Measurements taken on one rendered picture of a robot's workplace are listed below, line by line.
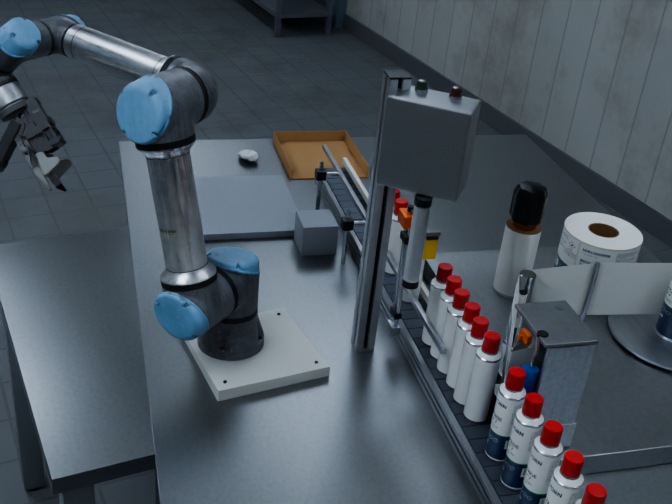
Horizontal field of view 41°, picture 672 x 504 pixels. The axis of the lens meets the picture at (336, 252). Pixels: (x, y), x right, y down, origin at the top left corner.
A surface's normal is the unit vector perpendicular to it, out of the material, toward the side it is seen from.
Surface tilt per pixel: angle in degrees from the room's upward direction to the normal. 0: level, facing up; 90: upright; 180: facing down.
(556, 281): 90
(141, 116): 80
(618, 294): 90
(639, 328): 0
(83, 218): 0
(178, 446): 0
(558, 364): 90
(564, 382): 90
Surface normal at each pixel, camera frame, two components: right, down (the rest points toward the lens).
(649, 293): 0.15, 0.51
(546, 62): -0.90, 0.15
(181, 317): -0.47, 0.49
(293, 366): 0.08, -0.88
